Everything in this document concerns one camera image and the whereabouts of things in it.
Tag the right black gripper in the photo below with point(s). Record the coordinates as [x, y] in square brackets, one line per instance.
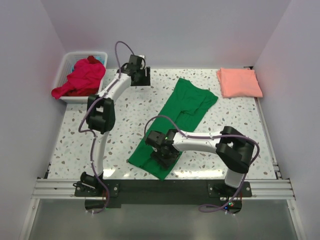
[164, 162]

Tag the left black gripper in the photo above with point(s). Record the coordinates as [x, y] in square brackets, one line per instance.
[146, 80]

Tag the green t shirt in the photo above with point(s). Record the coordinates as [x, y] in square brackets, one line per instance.
[186, 107]

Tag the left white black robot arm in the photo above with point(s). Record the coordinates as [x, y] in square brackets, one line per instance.
[101, 115]

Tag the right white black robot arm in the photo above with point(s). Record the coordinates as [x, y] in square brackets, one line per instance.
[233, 148]

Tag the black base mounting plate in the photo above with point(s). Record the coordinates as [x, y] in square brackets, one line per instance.
[154, 192]

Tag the teal garment in basket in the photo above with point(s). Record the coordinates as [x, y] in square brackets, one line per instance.
[100, 58]

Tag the dark red t shirt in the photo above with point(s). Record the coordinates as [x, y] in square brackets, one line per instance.
[92, 60]

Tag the crumpled magenta t shirt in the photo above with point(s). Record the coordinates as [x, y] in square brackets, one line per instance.
[83, 81]

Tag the white plastic laundry basket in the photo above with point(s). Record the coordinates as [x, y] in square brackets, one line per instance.
[67, 66]

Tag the folded salmon pink t shirt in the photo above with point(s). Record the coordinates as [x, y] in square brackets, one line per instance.
[236, 82]

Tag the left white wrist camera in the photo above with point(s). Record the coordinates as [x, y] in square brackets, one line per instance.
[143, 61]

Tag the aluminium frame rail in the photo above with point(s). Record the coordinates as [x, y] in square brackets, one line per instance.
[261, 189]

